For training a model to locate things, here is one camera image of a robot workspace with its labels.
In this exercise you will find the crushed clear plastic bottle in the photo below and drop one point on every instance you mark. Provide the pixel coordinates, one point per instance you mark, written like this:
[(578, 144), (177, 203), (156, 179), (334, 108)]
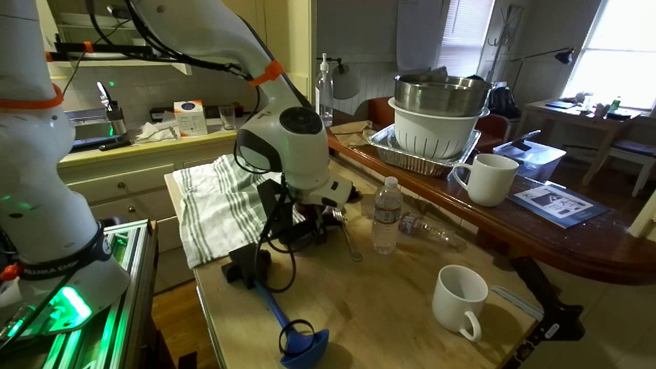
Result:
[(428, 227)]

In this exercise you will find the white green striped towel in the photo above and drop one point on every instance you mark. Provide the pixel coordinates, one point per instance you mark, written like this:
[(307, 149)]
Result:
[(216, 205)]

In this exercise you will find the aluminium foil tray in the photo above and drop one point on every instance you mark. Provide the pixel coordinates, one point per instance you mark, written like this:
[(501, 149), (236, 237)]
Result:
[(402, 157)]

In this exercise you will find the white plastic colander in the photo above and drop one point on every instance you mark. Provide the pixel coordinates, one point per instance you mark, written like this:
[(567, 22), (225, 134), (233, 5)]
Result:
[(431, 134)]

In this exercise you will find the wooden desk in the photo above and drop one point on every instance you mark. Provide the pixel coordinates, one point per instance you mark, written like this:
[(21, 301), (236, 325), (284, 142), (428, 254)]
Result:
[(581, 116)]

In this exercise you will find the black camera clamp mount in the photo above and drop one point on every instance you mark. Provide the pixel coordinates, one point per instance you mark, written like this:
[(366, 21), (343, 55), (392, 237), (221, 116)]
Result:
[(550, 308)]

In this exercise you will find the white tissue box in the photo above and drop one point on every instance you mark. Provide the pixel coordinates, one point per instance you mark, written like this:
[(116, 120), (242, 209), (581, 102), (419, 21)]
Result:
[(189, 116)]

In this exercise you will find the brown folded towel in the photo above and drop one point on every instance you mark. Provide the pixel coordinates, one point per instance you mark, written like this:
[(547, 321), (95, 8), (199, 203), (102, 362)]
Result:
[(349, 129)]

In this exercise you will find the clear plastic water bottle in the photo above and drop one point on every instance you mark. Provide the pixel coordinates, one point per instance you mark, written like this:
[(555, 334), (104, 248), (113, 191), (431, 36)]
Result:
[(387, 215)]

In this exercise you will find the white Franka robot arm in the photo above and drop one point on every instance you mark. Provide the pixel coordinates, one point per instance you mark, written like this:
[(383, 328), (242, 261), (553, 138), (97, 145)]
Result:
[(206, 31)]

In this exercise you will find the wooden chair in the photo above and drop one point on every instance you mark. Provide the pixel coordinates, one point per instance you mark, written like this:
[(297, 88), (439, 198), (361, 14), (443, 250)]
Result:
[(637, 154)]

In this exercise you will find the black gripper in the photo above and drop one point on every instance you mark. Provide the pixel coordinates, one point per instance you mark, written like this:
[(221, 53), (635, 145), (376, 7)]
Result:
[(317, 215)]

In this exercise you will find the large white mug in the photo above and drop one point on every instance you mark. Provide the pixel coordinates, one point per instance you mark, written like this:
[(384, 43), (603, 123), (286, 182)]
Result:
[(486, 179)]

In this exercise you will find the black metal tap device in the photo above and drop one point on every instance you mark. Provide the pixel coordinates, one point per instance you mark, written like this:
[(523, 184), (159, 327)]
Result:
[(113, 112)]

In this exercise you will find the printed booklet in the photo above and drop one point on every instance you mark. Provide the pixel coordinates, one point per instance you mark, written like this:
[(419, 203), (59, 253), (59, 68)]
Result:
[(555, 203)]

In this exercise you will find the black desk lamp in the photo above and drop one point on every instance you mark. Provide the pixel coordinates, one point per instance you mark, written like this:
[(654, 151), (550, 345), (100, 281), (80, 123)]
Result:
[(563, 55)]

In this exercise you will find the stainless steel bowl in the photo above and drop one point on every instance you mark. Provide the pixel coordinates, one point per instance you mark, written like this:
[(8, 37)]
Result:
[(442, 93)]

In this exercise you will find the blue funnel tool black head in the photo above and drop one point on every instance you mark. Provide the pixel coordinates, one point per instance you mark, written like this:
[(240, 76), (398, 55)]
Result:
[(274, 304)]

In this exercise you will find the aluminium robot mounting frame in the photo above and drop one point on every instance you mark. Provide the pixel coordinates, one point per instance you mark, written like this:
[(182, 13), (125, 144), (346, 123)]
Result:
[(104, 308)]

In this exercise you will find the cream drawer cabinet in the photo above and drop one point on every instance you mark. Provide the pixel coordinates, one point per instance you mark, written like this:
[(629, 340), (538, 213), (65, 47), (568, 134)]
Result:
[(131, 180)]

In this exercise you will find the clear plastic container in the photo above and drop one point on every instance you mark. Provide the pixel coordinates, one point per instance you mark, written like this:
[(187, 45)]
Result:
[(530, 157)]

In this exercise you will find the black bar with orange clamps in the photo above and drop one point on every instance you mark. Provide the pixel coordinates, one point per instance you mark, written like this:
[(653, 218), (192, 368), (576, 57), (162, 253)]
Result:
[(90, 50)]

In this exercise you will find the clear hand sanitizer pump bottle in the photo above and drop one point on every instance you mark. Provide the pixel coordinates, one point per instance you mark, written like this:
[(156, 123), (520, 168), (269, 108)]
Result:
[(324, 93)]

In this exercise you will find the small white mug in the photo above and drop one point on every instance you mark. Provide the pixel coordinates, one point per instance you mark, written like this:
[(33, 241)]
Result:
[(460, 300)]

